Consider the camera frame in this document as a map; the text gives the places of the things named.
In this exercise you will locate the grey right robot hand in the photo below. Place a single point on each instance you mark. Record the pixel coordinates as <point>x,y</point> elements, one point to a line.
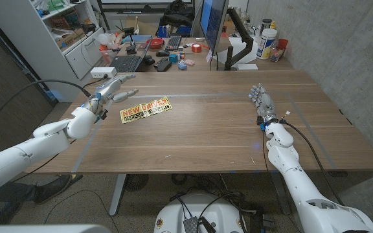
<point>265,105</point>

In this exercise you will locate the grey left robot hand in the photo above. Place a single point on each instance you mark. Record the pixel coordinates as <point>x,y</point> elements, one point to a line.
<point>108,89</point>

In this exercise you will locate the yellow new driver bumper sticker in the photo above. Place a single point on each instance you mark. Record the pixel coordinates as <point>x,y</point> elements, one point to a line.
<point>146,110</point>

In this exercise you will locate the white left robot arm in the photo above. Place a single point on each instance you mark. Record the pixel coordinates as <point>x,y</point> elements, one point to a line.
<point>11,158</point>

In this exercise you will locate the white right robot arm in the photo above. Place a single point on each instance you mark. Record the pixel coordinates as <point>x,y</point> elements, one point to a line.
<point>296,181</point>

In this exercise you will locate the white power strip box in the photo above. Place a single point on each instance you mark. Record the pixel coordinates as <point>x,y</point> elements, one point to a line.
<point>102,72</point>

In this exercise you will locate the black laptop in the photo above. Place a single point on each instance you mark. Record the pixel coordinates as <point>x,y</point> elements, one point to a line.
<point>125,63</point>

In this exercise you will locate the flat white box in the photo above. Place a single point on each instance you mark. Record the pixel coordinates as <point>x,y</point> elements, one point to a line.
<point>247,67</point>

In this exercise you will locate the black desk stand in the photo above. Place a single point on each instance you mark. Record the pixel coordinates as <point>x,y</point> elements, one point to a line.
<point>131,49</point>

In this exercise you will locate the black controller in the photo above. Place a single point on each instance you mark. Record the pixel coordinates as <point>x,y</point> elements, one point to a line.
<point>148,60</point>

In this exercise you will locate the white plastic bag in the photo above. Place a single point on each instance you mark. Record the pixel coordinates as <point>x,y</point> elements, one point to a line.
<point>105,39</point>

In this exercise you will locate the clear glass jar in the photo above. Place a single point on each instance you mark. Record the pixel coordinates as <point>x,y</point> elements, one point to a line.
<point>274,54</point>

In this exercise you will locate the black oblong case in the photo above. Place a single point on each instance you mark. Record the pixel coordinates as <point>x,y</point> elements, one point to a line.
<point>164,66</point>

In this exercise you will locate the white wipes canister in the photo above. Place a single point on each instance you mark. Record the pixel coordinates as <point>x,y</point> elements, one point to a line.
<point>265,43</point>

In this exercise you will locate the cardboard box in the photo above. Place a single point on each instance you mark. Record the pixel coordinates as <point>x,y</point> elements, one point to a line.
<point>71,38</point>

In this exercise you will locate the black computer mouse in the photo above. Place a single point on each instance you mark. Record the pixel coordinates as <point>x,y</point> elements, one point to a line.
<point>162,53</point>

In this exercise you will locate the red bowl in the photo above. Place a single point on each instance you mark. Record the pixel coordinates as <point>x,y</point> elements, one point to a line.
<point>155,43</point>

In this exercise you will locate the white paper sheet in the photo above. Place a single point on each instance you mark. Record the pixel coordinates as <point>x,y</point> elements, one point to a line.
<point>238,45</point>

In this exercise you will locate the blue cube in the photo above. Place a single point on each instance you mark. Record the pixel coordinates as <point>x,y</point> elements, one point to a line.
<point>173,58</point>

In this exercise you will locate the white shelf cabinet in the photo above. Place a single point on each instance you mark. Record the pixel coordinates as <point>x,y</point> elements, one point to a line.
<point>44,55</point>

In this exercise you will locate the small blue toy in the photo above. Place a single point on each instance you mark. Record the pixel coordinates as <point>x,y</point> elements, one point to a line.
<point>182,65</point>

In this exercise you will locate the black keyboard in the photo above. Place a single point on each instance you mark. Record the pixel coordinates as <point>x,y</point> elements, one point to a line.
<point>173,42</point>

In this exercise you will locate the yellow squeeze bottle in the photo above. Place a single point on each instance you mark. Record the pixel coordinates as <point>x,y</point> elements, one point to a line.
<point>273,25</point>

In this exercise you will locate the black lid bottle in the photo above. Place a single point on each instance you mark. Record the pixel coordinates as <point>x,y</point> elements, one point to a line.
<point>265,24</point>

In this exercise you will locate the small pink item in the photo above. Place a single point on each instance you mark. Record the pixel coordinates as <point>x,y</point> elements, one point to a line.
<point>189,62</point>

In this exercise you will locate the red tape roll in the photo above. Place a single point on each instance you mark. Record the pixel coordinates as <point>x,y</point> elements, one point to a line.
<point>196,48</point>

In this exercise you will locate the blue storage bin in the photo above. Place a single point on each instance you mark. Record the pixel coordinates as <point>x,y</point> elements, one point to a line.
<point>183,31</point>

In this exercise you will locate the round black fan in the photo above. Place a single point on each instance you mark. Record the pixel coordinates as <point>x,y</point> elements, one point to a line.
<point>136,182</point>

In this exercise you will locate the computer monitor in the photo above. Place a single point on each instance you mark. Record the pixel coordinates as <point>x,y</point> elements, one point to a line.
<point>212,22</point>

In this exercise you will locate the black backpack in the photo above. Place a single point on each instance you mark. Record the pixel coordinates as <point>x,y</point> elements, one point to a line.
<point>176,14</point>

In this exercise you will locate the black shoe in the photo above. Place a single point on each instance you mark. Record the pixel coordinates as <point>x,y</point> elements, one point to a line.
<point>53,189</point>

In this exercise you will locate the white robot torso base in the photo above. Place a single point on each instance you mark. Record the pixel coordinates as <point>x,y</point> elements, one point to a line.
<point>219,213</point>

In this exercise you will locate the dark trouser leg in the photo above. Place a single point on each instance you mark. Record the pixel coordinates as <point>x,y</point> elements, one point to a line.
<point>15,194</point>

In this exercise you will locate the white robot chest cover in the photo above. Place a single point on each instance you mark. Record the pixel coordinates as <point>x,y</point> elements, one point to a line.
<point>44,229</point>

